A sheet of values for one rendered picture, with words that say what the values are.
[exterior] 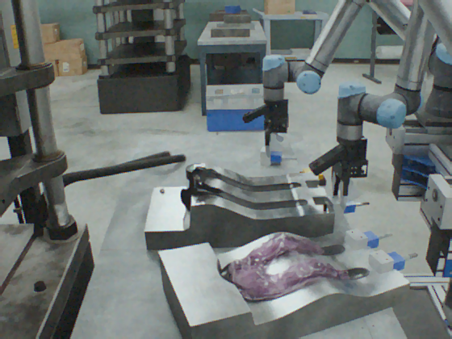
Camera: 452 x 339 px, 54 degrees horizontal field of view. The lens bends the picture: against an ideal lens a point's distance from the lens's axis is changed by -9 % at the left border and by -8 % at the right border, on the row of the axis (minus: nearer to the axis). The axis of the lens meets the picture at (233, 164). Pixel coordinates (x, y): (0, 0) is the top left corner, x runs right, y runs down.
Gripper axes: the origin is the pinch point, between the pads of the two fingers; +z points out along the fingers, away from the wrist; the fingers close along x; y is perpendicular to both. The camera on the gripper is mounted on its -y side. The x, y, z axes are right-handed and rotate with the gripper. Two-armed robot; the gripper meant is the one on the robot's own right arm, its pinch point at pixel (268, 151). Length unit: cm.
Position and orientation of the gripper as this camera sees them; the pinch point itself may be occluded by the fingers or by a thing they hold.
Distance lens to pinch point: 175.8
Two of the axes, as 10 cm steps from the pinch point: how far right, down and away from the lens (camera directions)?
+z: 0.2, 9.2, 3.9
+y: 9.8, 0.5, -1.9
